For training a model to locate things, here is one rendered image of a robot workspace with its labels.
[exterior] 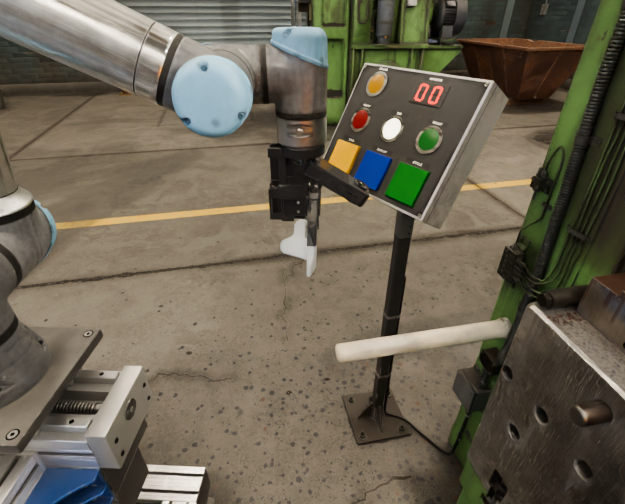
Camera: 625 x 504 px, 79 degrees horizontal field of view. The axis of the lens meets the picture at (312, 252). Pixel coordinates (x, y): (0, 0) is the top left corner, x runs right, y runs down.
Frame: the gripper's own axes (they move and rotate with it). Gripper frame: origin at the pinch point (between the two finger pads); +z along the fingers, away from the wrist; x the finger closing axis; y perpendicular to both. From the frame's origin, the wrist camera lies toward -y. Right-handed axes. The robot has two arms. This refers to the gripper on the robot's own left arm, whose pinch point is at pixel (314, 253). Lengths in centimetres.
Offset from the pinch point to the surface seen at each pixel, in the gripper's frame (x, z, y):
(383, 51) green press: -460, 6, -64
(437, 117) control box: -20.5, -19.4, -23.3
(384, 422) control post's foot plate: -28, 92, -25
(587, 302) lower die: 12.4, -0.5, -41.2
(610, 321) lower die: 16.4, -0.5, -42.2
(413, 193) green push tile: -12.6, -6.6, -19.0
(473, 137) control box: -15.6, -16.9, -29.3
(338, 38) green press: -457, -7, -10
